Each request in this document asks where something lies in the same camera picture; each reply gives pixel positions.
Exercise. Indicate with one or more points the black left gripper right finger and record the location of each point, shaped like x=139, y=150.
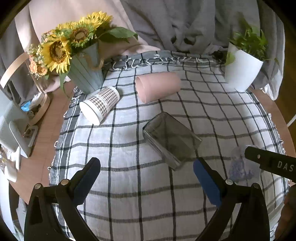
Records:
x=252, y=221

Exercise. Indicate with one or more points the white desktop device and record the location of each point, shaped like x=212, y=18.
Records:
x=16, y=133

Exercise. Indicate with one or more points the sunflower bouquet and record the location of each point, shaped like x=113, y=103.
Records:
x=57, y=46

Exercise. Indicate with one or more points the white ribbed plant pot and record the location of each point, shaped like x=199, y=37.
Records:
x=241, y=68

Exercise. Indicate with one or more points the clear cup with blue print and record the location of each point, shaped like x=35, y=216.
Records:
x=242, y=170

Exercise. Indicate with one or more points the wooden round tray with handle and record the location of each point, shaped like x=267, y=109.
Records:
x=20, y=85

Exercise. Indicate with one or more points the pink cup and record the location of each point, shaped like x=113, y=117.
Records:
x=154, y=86

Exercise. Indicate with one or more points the checkered white black tablecloth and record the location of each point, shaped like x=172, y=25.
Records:
x=173, y=108

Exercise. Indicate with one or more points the checkered pattern paper cup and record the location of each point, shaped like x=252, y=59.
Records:
x=96, y=107

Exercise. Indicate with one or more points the white curved chair rail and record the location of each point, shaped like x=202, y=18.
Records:
x=291, y=121

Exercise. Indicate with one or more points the smoky grey square glass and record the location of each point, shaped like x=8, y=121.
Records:
x=175, y=143

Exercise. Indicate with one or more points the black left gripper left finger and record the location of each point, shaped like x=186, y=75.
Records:
x=41, y=221

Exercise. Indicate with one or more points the grey blanket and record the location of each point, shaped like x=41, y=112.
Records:
x=199, y=27

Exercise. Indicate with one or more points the green potted plant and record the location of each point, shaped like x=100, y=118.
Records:
x=252, y=41

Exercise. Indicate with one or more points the white small box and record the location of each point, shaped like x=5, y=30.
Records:
x=10, y=173

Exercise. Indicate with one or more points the blue-green flower vase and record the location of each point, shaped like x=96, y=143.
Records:
x=85, y=70

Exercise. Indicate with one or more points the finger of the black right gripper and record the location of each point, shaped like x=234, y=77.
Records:
x=279, y=164

